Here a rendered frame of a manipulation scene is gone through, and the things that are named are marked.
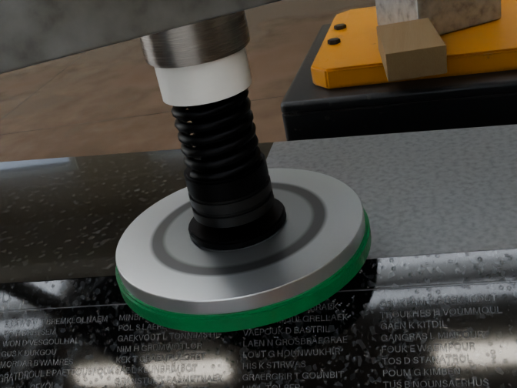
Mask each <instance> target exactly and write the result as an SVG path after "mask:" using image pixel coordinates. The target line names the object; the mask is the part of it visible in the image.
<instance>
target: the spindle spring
mask: <svg viewBox="0 0 517 388"><path fill-rule="evenodd" d="M205 105H208V104H205ZM196 106H201V105H194V106H173V107H172V110H171V111H172V115H173V117H175V118H176V119H175V127H176V128H177V130H179V132H178V140H179V141H180V142H181V143H182V145H181V151H182V153H183V154H184V155H185V156H184V162H185V164H186V166H188V167H189V168H191V169H194V170H192V171H191V172H190V176H189V177H191V178H193V179H197V180H204V181H214V180H220V179H227V178H231V177H233V176H238V175H240V174H242V173H244V172H246V171H248V170H249V169H250V168H252V167H253V166H254V165H255V164H256V163H257V162H258V161H259V158H260V155H261V151H260V148H259V146H258V143H259V140H258V137H257V135H256V134H255V129H256V127H255V123H254V122H253V121H252V120H253V119H254V116H253V113H252V110H251V109H250V108H251V101H250V99H249V97H248V88H247V89H246V90H244V91H243V92H240V93H239V94H237V95H234V96H232V97H231V98H229V99H227V100H225V101H224V102H220V103H218V104H215V105H211V106H208V107H205V108H201V109H187V108H188V107H196ZM233 109H235V111H233V112H230V113H229V114H227V115H224V116H222V117H219V118H217V119H212V120H208V121H205V122H194V123H192V122H188V121H195V120H201V119H208V118H211V117H215V116H217V115H221V114H224V113H226V112H229V111H231V110H233ZM234 122H237V123H236V124H234V125H232V126H230V127H228V128H227V129H223V130H221V131H218V132H213V133H209V134H205V135H195V134H193V135H190V134H191V133H201V132H210V131H213V130H216V129H221V128H224V127H226V126H228V125H231V124H232V123H234ZM239 134H240V136H239V137H237V138H236V139H233V140H232V141H229V142H226V143H223V144H221V145H215V146H212V147H206V148H198V146H208V145H212V144H216V143H219V142H224V141H226V140H229V139H231V138H234V137H236V136H237V135H239ZM193 146H194V147H193ZM241 147H242V148H241ZM239 148H241V149H240V150H238V151H236V152H233V153H232V154H230V155H227V156H223V157H220V158H217V159H206V160H200V159H198V158H210V157H215V156H221V155H224V154H226V153H229V152H232V151H235V150H236V149H239ZM247 157H248V158H247ZM195 158H197V159H195ZM246 158H247V159H246ZM244 159H246V160H245V161H243V162H241V161H242V160H244ZM238 162H241V163H239V164H238V165H236V166H233V167H231V168H228V169H223V170H221V171H216V172H200V171H208V170H215V169H222V168H225V167H228V166H232V165H234V164H236V163H238ZM198 170H200V171H198Z"/></svg>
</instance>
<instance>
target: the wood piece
mask: <svg viewBox="0 0 517 388"><path fill-rule="evenodd" d="M376 29H377V37H378V44H379V53H380V56H381V59H382V64H383V66H384V70H385V74H386V77H387V79H388V82H394V81H399V80H405V79H414V78H420V77H425V76H430V75H441V74H445V73H447V72H448V69H447V55H446V45H445V43H444V42H443V40H442V38H441V37H440V35H439V34H438V32H437V31H436V29H435V27H434V26H433V24H432V23H431V22H430V20H429V18H421V19H416V20H411V21H406V22H397V23H392V24H387V25H378V26H376Z"/></svg>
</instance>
